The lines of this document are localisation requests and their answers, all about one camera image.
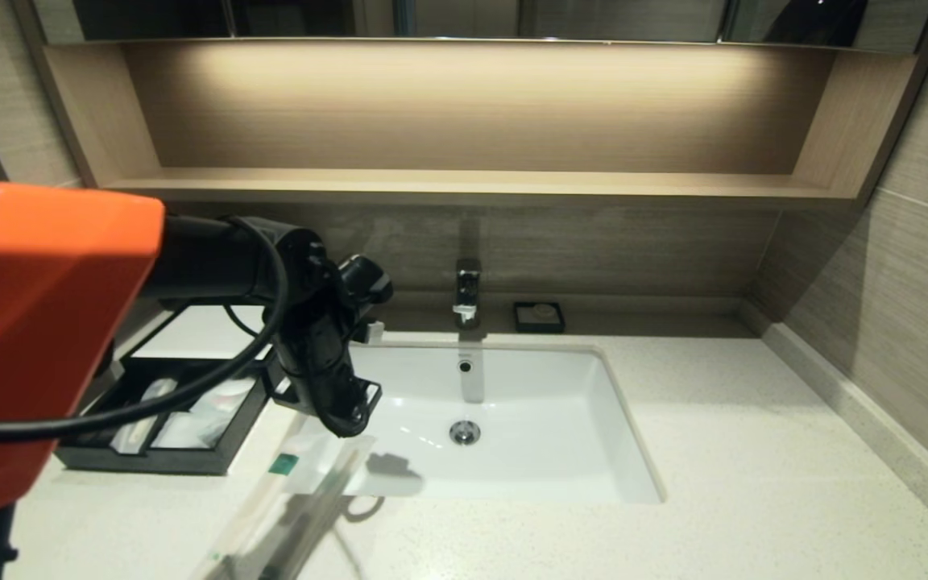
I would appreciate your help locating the long clear toothbrush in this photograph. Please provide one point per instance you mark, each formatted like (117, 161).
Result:
(307, 519)

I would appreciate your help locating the black drawer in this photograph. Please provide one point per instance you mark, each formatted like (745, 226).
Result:
(150, 461)

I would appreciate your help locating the white sink basin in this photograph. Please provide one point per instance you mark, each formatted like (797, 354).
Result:
(544, 435)

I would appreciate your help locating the white card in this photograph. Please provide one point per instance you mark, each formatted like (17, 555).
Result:
(190, 334)

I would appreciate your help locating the orange and black left arm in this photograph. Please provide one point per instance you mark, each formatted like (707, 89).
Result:
(45, 322)

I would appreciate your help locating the white sachet with round pad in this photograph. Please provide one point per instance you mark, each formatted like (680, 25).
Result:
(226, 395)

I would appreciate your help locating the white flat sachet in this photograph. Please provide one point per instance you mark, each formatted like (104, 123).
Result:
(186, 432)

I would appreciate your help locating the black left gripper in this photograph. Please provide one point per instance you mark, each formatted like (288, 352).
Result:
(323, 379)

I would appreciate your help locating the green-label toothbrush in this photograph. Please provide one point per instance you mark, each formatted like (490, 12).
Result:
(284, 465)

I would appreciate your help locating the chrome faucet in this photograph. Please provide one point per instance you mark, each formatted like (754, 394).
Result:
(468, 294)

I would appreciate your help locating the light wooden wall shelf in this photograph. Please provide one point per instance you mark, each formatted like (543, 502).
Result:
(464, 187)

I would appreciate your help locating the beige soap bar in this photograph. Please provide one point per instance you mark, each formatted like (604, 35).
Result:
(543, 312)

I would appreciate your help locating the black soap dish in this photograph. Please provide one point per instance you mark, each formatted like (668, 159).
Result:
(520, 327)

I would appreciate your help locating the short clear toothbrush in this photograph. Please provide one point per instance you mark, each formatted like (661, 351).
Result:
(142, 423)

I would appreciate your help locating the mirror cabinet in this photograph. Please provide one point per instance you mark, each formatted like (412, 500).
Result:
(593, 20)

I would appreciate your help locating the chrome sink drain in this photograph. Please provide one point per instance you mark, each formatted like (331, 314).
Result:
(465, 432)

